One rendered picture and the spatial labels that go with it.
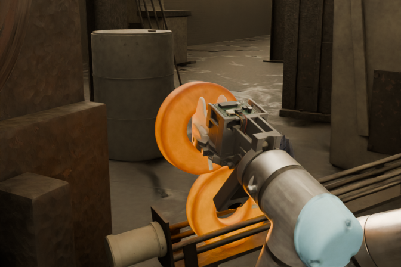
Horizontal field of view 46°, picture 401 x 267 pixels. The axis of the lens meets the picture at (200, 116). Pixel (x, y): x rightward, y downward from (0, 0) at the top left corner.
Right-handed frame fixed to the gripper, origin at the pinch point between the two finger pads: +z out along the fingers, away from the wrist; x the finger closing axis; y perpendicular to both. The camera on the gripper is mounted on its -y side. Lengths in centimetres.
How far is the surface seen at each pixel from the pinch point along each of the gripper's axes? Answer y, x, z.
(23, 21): 16.9, 26.7, 1.3
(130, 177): -138, -46, 173
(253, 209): -16.6, -9.2, -6.9
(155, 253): -19.6, 10.0, -8.6
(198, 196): -12.2, 1.6, -5.5
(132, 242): -17.3, 13.6, -7.4
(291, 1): -61, -237, 296
